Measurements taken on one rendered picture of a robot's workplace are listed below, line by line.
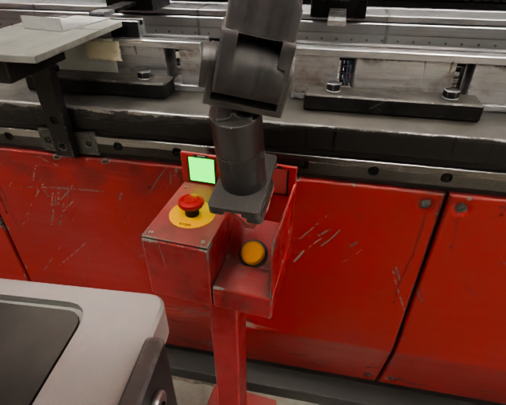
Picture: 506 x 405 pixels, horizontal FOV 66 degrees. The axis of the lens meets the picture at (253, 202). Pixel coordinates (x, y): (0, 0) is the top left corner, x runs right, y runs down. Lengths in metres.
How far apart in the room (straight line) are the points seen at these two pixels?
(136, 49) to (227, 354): 0.63
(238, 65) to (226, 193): 0.17
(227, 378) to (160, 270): 0.36
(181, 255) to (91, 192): 0.38
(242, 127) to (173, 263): 0.27
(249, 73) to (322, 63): 0.41
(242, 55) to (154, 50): 0.49
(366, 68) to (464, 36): 0.34
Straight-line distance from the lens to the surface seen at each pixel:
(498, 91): 0.84
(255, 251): 0.62
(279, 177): 0.63
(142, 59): 0.86
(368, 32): 1.03
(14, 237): 1.15
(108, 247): 1.00
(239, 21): 0.36
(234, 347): 0.80
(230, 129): 0.41
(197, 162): 0.67
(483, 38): 1.08
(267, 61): 0.37
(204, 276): 0.59
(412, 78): 0.79
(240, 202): 0.47
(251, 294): 0.59
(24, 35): 0.80
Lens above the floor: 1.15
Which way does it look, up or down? 35 degrees down
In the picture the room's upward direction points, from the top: straight up
